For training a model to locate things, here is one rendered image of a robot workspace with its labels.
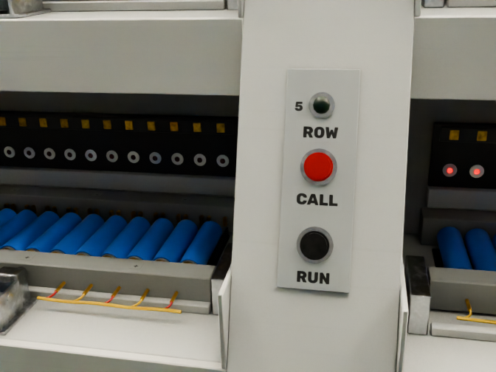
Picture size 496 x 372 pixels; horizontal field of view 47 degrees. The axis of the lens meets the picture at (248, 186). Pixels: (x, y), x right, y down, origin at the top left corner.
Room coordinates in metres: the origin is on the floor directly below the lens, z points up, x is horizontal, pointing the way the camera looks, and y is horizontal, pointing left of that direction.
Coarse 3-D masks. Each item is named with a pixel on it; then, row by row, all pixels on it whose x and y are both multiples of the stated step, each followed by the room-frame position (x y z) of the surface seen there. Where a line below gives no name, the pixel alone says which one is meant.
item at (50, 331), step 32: (160, 192) 0.51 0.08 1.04; (192, 192) 0.50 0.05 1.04; (224, 192) 0.49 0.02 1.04; (224, 256) 0.39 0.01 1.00; (224, 288) 0.31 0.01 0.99; (32, 320) 0.37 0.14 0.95; (64, 320) 0.37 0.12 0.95; (96, 320) 0.37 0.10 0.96; (128, 320) 0.37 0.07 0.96; (160, 320) 0.37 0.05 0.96; (192, 320) 0.37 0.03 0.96; (224, 320) 0.31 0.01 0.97; (0, 352) 0.35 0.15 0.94; (32, 352) 0.35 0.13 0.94; (64, 352) 0.34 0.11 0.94; (96, 352) 0.34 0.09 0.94; (128, 352) 0.34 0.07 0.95; (160, 352) 0.34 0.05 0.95; (192, 352) 0.34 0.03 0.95; (224, 352) 0.32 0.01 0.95
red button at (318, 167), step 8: (312, 160) 0.31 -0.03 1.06; (320, 160) 0.31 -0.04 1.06; (328, 160) 0.31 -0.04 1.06; (304, 168) 0.31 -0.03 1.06; (312, 168) 0.31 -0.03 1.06; (320, 168) 0.31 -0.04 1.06; (328, 168) 0.31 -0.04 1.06; (312, 176) 0.31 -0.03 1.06; (320, 176) 0.31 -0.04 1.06; (328, 176) 0.31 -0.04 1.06
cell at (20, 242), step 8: (40, 216) 0.47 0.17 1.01; (48, 216) 0.48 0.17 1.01; (56, 216) 0.48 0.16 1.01; (32, 224) 0.46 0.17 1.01; (40, 224) 0.46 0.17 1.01; (48, 224) 0.47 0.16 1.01; (24, 232) 0.45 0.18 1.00; (32, 232) 0.45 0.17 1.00; (40, 232) 0.46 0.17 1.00; (16, 240) 0.44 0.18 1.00; (24, 240) 0.44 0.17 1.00; (32, 240) 0.45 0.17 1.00; (0, 248) 0.43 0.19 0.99; (16, 248) 0.43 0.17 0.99; (24, 248) 0.44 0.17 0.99
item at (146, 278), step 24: (0, 264) 0.40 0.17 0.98; (24, 264) 0.39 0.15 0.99; (48, 264) 0.39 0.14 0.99; (72, 264) 0.39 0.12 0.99; (96, 264) 0.39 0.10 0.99; (120, 264) 0.39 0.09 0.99; (144, 264) 0.39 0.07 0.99; (168, 264) 0.39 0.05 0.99; (192, 264) 0.39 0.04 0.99; (72, 288) 0.39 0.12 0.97; (96, 288) 0.39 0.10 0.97; (120, 288) 0.38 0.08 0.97; (144, 288) 0.38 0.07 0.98; (168, 288) 0.38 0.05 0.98; (192, 288) 0.37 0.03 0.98
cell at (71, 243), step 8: (88, 216) 0.47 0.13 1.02; (96, 216) 0.47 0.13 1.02; (80, 224) 0.46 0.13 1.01; (88, 224) 0.46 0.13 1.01; (96, 224) 0.47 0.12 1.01; (72, 232) 0.44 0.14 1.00; (80, 232) 0.45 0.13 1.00; (88, 232) 0.45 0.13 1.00; (64, 240) 0.43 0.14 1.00; (72, 240) 0.44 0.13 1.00; (80, 240) 0.44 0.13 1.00; (56, 248) 0.42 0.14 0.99; (64, 248) 0.42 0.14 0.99; (72, 248) 0.43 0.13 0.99
